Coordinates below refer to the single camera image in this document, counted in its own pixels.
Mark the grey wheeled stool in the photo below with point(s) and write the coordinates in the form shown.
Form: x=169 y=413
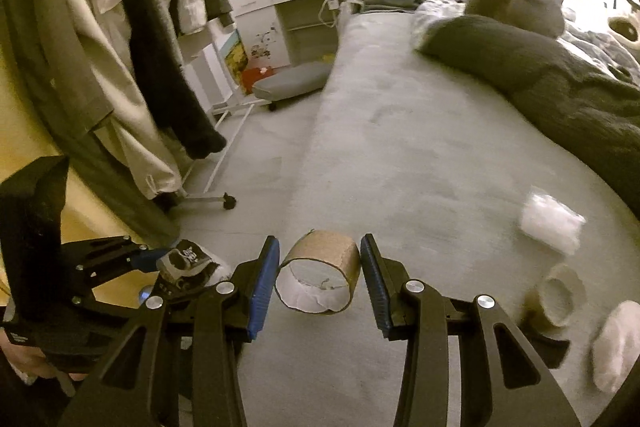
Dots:
x=290 y=79

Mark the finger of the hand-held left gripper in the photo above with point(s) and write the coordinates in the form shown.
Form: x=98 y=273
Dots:
x=147 y=259
x=125 y=294

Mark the dark grey fluffy blanket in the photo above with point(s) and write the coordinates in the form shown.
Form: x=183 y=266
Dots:
x=550 y=82

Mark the olive grey coat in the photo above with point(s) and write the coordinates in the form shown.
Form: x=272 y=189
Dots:
x=50 y=57

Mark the red bag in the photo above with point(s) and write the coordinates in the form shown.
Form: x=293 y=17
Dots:
x=252 y=79

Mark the cardboard tape roll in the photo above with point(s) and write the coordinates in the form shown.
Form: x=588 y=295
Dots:
x=320 y=249
x=550 y=319

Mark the person's left hand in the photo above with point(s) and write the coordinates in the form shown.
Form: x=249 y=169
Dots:
x=30 y=369

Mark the white cat bed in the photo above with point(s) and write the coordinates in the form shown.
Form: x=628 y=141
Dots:
x=625 y=24

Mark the grey bed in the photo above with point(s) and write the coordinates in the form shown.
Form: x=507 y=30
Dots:
x=400 y=157

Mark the black garment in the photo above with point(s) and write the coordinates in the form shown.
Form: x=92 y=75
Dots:
x=170 y=82

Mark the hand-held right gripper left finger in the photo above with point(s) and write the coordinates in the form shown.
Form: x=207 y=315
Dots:
x=262 y=287

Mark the beige coat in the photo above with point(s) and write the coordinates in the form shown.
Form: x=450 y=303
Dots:
x=145 y=147

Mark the light blue duvet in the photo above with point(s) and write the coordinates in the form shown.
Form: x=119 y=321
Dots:
x=595 y=44

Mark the yellow painting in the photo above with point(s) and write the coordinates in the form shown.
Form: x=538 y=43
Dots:
x=234 y=59

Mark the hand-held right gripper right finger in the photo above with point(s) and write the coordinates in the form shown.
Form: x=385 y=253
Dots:
x=377 y=287

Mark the clear plastic bag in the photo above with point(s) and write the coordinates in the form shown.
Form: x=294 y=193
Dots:
x=550 y=222

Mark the grey cat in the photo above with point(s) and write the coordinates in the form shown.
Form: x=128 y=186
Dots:
x=530 y=9

